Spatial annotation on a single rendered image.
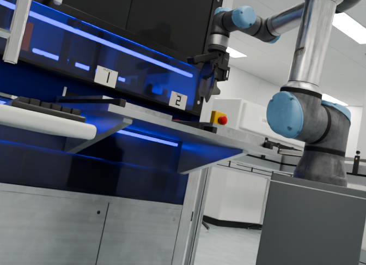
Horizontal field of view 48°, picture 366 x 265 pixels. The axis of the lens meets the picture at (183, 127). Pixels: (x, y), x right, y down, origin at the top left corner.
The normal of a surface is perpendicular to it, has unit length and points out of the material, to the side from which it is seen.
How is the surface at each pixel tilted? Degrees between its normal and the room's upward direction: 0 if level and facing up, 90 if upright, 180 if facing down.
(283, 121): 98
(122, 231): 90
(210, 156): 90
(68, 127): 90
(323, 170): 73
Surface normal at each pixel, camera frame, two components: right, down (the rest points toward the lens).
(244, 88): 0.63, 0.05
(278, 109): -0.86, -0.08
